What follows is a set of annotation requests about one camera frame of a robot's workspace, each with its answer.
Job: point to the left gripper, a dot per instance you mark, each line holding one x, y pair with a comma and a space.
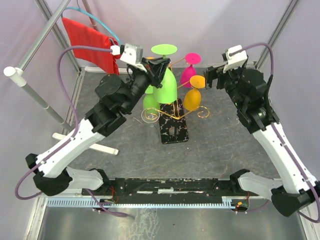
156, 67

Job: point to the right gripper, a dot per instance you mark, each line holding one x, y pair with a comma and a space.
212, 72

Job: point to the orange goblet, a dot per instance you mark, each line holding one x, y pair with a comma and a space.
150, 58
193, 97

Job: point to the magenta goblet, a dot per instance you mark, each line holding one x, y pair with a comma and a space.
191, 59

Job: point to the green goblet front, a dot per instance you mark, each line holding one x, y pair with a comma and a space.
168, 93

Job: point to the green goblet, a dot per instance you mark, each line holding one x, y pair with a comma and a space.
149, 100
168, 93

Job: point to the gold wine glass rack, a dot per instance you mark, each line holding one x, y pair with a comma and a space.
172, 122

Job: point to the clear wine glass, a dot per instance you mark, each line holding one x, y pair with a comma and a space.
151, 116

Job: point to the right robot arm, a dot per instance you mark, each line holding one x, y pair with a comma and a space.
249, 92

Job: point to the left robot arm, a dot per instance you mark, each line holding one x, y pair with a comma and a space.
117, 98

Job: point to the red cloth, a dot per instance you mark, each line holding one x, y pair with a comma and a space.
82, 35

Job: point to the white clothes stand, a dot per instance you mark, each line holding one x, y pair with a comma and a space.
24, 125

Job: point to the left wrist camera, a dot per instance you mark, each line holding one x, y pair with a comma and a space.
129, 54

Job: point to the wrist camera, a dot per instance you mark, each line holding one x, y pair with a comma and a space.
129, 54
234, 57

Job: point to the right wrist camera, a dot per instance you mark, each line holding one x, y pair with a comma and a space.
234, 57

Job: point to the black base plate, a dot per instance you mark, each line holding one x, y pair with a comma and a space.
170, 190

